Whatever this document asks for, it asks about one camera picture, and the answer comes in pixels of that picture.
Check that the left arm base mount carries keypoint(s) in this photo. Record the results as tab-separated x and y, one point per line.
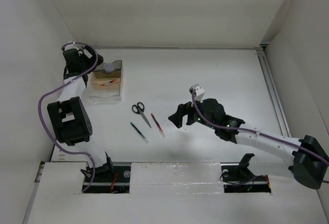
117	182

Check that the red pen with orange cap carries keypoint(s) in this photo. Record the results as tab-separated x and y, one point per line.
109	83

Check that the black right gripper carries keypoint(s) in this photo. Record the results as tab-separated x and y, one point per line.
182	110

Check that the red pen clear cap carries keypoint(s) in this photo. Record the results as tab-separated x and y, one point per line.
158	125

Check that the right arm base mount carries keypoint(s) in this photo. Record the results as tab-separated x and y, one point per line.
238	178

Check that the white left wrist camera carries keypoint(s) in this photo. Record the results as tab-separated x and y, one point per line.
68	46

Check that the clear tiered organizer box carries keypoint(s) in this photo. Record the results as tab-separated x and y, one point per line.
103	73

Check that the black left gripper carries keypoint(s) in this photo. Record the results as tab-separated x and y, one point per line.
92	60

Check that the green pen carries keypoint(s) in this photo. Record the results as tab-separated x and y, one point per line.
139	132

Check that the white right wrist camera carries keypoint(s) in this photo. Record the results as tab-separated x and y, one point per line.
197	92

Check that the black handled scissors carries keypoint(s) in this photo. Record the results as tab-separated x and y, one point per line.
139	108

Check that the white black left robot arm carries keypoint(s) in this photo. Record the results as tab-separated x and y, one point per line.
70	121

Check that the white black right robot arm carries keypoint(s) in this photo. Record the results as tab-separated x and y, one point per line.
304	157

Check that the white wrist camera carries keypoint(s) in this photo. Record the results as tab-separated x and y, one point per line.
197	92
68	46

